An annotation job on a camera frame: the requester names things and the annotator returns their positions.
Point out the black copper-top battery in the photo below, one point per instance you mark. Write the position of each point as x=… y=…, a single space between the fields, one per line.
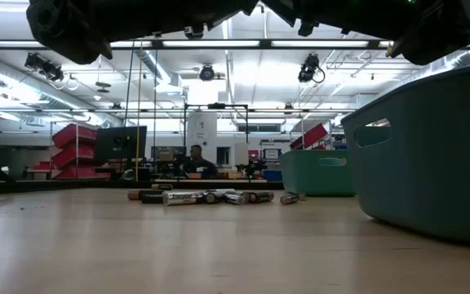
x=161 y=186
x=134 y=194
x=290 y=198
x=214 y=197
x=152 y=199

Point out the light teal plastic bin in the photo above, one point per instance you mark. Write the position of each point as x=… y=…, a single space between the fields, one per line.
x=312 y=175

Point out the black overhead rig beam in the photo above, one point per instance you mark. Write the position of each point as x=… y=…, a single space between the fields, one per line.
x=265 y=44

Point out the black monitor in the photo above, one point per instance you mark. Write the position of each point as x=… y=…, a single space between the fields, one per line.
x=121 y=143

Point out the white column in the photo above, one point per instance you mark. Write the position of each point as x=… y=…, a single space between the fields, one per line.
x=202 y=130

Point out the red storage bin rack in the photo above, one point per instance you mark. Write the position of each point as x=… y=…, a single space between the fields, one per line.
x=310 y=136
x=74 y=151

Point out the dark blue-teal plastic bin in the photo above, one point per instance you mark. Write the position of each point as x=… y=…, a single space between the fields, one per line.
x=422 y=163

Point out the person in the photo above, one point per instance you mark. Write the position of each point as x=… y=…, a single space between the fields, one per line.
x=200 y=165

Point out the blue crate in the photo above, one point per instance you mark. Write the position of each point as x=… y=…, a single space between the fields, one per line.
x=272 y=175

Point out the silver and black battery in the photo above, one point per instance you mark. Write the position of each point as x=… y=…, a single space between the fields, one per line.
x=261 y=197

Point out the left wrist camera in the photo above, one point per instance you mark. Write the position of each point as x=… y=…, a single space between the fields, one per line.
x=194 y=32

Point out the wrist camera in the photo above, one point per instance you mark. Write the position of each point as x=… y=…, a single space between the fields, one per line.
x=194 y=32
x=306 y=28

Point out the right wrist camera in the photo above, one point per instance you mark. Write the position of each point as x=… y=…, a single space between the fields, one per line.
x=306 y=28

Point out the black ceiling camera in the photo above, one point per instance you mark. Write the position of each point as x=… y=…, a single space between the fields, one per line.
x=207 y=72
x=43 y=67
x=310 y=65

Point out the silver ventilation duct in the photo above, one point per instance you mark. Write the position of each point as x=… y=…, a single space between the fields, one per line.
x=14 y=81

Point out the black aluminium table frame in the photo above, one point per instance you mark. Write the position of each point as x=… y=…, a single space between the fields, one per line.
x=55 y=186

